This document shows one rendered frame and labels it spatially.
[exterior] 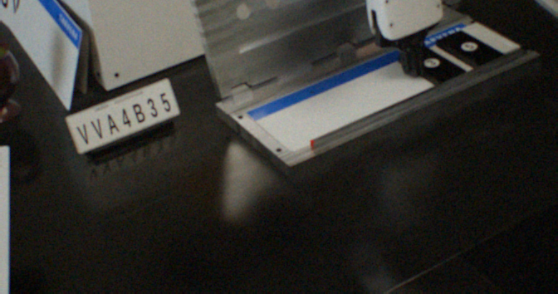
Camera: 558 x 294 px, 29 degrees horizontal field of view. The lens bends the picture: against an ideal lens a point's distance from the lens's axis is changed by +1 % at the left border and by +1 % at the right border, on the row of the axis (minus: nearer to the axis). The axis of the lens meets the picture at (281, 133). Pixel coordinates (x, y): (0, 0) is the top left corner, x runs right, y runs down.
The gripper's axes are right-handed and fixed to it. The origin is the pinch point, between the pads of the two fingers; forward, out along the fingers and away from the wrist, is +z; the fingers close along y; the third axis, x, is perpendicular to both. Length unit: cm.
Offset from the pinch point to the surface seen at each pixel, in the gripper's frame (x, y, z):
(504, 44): -2.5, 14.9, 2.1
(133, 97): 16.6, -36.9, -4.4
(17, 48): 53, -43, -7
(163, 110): 15.8, -33.3, -1.1
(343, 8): 11.8, -2.8, -7.2
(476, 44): -0.1, 11.6, 1.4
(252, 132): 3.1, -26.0, 1.8
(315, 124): -0.6, -17.8, 2.8
